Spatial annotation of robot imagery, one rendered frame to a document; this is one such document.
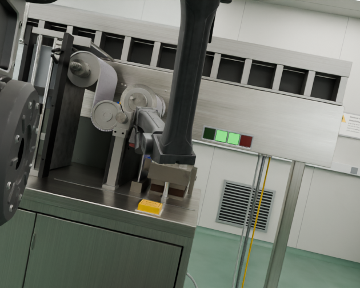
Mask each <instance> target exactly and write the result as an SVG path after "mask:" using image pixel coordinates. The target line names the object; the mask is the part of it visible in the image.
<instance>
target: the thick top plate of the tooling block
mask: <svg viewBox="0 0 360 288"><path fill-rule="evenodd" d="M178 167H179V164H178V163H175V164H163V165H160V164H157V163H153V162H151V163H150V167H149V173H148V176H147V177H148V178H151V179H156V180H159V181H164V182H169V183H174V184H178V185H182V186H188V184H189V182H190V178H191V173H192V169H193V167H194V165H187V170H185V169H180V168H178Z"/></svg>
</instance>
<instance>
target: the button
mask: <svg viewBox="0 0 360 288"><path fill-rule="evenodd" d="M137 210H140V211H145V212H148V213H153V214H159V213H160V211H161V210H162V203H158V202H153V201H148V200H145V199H143V200H142V201H141V202H140V203H139V204H138V209H137Z"/></svg>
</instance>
